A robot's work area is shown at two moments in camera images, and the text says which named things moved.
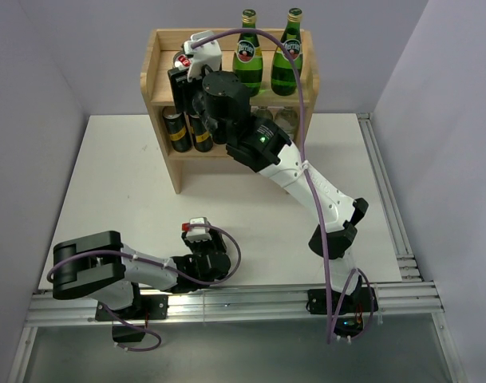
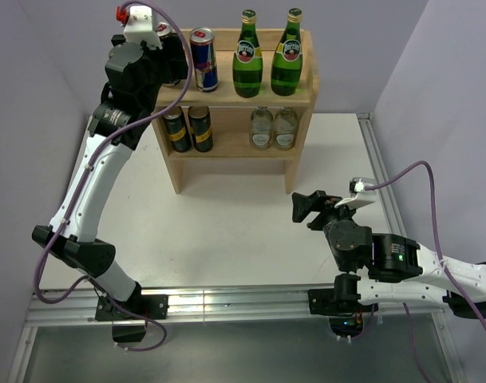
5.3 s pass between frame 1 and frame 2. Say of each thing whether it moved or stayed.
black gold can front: stayed
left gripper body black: moved
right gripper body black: moved
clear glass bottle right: stayed
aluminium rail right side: stayed
